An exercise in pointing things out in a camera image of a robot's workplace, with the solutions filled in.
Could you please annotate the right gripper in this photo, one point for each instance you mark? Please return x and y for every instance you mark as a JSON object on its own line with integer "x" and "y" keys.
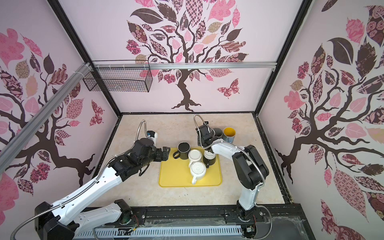
{"x": 200, "y": 141}

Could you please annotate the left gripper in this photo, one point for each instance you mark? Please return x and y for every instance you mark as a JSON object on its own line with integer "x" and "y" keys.
{"x": 159, "y": 157}

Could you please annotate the grey ceramic mug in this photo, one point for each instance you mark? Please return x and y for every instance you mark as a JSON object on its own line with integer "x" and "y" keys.
{"x": 218, "y": 132}

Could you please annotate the small white ceramic mug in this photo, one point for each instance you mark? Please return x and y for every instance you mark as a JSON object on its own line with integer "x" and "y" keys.
{"x": 194, "y": 156}

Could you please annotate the black ceramic mug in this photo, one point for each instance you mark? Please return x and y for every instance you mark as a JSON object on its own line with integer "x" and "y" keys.
{"x": 182, "y": 152}

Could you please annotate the blue butterfly mug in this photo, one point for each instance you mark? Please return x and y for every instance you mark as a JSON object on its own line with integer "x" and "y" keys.
{"x": 229, "y": 135}

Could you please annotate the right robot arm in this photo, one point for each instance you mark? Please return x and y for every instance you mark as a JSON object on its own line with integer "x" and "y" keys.
{"x": 250, "y": 168}

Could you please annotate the black mug white base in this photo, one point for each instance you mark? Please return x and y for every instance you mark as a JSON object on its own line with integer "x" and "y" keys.
{"x": 209, "y": 158}

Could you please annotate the yellow plastic tray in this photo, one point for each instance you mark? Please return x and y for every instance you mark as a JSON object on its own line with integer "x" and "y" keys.
{"x": 176, "y": 173}

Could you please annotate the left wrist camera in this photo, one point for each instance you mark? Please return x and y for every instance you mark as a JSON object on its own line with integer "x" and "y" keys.
{"x": 152, "y": 135}

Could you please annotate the black wire basket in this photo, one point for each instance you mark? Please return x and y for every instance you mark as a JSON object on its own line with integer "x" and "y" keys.
{"x": 128, "y": 77}

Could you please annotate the aluminium rail back wall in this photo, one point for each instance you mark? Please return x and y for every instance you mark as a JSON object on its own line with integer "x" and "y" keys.
{"x": 174, "y": 66}

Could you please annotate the aluminium rail wall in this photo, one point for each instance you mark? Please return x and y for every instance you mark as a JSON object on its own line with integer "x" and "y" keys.
{"x": 174, "y": 66}
{"x": 12, "y": 149}

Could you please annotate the white slotted cable duct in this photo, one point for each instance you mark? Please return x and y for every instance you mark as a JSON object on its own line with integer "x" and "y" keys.
{"x": 192, "y": 231}

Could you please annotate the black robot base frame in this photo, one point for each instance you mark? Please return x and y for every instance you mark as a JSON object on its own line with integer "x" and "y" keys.
{"x": 51, "y": 226}

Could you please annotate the aluminium rail left wall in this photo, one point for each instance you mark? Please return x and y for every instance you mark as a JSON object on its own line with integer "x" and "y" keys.
{"x": 12, "y": 149}

